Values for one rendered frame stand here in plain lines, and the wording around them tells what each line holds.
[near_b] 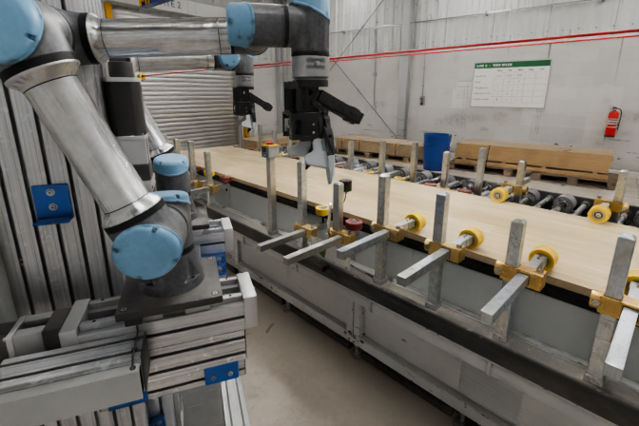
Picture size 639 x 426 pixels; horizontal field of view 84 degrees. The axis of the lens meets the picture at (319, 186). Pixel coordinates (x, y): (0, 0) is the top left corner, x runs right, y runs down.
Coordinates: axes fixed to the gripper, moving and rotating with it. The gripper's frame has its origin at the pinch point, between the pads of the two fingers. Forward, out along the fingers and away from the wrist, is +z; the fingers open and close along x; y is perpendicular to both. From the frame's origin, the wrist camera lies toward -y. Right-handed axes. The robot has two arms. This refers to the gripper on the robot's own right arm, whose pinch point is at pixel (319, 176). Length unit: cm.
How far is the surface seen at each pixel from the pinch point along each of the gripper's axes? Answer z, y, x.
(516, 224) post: 21, -65, -4
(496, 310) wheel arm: 36, -43, 12
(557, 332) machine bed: 64, -89, -2
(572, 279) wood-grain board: 42, -88, 0
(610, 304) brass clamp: 36, -74, 19
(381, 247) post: 44, -45, -48
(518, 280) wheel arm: 36, -61, 3
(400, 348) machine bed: 110, -67, -61
